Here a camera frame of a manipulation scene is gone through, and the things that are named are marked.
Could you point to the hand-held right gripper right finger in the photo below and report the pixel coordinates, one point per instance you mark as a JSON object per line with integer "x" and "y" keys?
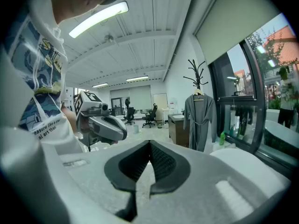
{"x": 168, "y": 169}

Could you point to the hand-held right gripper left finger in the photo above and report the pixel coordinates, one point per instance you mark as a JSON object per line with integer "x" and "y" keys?
{"x": 126, "y": 167}

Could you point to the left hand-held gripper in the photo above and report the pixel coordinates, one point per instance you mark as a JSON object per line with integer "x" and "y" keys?
{"x": 87, "y": 100}

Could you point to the grey coat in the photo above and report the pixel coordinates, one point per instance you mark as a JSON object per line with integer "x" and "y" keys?
{"x": 201, "y": 125}

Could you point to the wooden clothes hanger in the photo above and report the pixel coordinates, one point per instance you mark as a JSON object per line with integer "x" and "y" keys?
{"x": 198, "y": 94}

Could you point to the person's left forearm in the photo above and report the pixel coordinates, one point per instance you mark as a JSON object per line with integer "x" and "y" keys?
{"x": 69, "y": 116}

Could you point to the person's left hand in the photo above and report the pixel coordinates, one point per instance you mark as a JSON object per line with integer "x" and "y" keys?
{"x": 85, "y": 126}

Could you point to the black office chair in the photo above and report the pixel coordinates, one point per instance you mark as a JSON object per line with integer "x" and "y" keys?
{"x": 129, "y": 115}
{"x": 150, "y": 115}

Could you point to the white bucket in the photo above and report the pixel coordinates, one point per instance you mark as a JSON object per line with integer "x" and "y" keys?
{"x": 136, "y": 129}

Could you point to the dark sink cabinet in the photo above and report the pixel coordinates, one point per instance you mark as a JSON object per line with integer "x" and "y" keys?
{"x": 177, "y": 130}

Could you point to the small ceiling light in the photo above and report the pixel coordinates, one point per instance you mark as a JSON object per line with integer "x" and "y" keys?
{"x": 137, "y": 78}
{"x": 100, "y": 85}

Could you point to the beige board panel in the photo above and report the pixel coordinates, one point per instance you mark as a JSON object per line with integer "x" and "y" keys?
{"x": 160, "y": 101}

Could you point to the red white sign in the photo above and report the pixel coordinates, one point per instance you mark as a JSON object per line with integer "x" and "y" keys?
{"x": 171, "y": 105}

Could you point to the green bottle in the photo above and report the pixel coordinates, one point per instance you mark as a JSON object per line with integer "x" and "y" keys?
{"x": 222, "y": 139}

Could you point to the person's printed white shirt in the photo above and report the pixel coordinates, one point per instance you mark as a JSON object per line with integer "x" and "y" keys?
{"x": 46, "y": 78}

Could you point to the ceiling sprinkler fixture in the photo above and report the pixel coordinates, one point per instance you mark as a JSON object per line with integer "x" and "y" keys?
{"x": 109, "y": 38}

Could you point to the black coat rack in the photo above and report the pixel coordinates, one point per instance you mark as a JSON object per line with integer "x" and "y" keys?
{"x": 196, "y": 74}

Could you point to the long ceiling light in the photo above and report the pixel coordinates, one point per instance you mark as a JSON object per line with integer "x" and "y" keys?
{"x": 99, "y": 18}

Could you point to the person's head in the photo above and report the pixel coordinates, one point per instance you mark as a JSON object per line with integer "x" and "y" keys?
{"x": 77, "y": 1}

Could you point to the white roller blind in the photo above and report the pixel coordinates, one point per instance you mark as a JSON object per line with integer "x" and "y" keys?
{"x": 233, "y": 20}

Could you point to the black window frame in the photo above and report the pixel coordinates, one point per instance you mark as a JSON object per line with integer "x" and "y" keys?
{"x": 259, "y": 97}

